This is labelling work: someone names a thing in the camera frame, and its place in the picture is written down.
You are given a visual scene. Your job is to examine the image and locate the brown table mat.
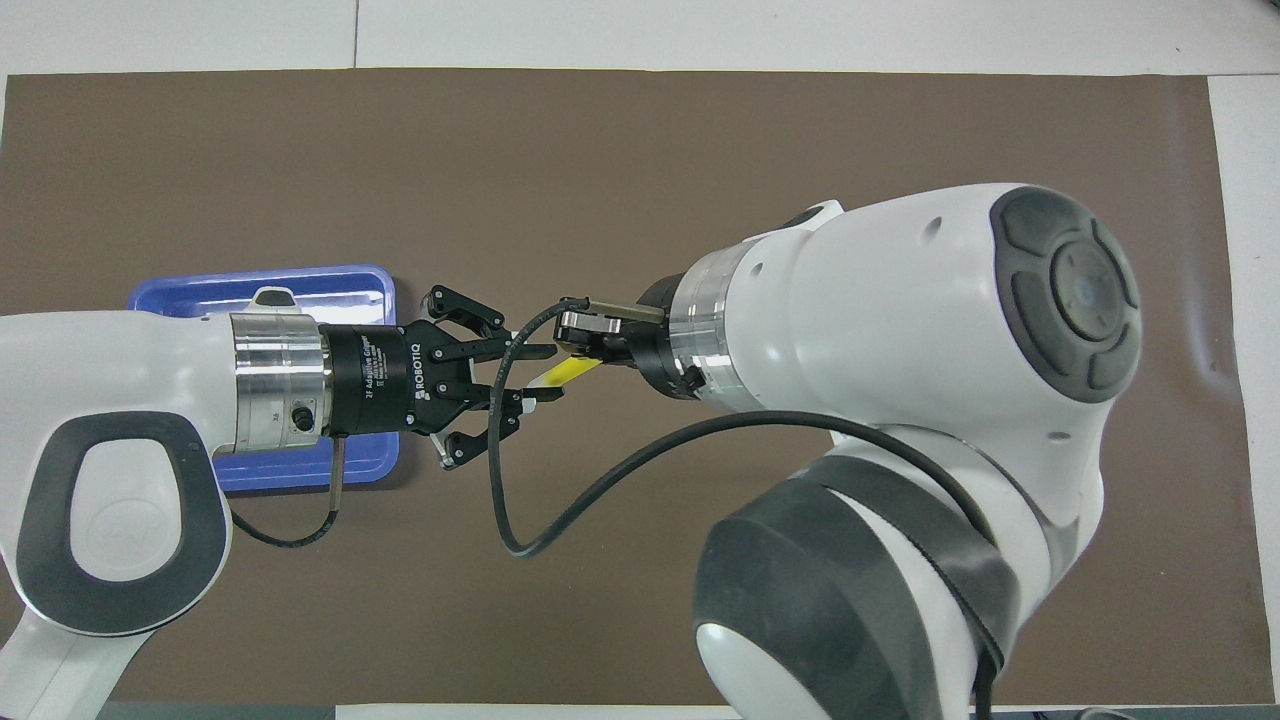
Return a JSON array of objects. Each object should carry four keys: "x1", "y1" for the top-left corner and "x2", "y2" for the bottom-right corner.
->
[{"x1": 0, "y1": 68, "x2": 1248, "y2": 707}]

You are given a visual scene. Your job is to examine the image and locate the blue plastic tray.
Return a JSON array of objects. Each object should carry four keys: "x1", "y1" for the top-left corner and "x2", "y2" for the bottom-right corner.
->
[{"x1": 128, "y1": 264, "x2": 400, "y2": 493}]

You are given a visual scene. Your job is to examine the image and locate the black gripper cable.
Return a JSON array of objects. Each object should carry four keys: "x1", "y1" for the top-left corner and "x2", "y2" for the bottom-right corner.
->
[
  {"x1": 228, "y1": 435, "x2": 347, "y2": 549},
  {"x1": 488, "y1": 296, "x2": 1006, "y2": 720}
]

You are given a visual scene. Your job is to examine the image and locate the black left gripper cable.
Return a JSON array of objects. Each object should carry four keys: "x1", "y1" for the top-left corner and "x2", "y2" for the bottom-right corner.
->
[{"x1": 228, "y1": 435, "x2": 347, "y2": 549}]

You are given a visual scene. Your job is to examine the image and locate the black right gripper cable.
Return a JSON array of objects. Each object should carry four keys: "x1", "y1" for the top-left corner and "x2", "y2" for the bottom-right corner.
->
[{"x1": 488, "y1": 296, "x2": 1006, "y2": 720}]

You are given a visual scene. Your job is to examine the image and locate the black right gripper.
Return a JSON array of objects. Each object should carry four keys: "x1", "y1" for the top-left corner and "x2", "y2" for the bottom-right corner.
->
[{"x1": 420, "y1": 275, "x2": 703, "y2": 471}]

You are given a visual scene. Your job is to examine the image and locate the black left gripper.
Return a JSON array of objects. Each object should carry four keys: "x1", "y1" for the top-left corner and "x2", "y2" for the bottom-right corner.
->
[{"x1": 322, "y1": 320, "x2": 481, "y2": 436}]

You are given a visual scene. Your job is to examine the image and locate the yellow pen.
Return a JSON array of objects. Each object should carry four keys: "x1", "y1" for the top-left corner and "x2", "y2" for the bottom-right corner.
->
[{"x1": 527, "y1": 357, "x2": 604, "y2": 391}]

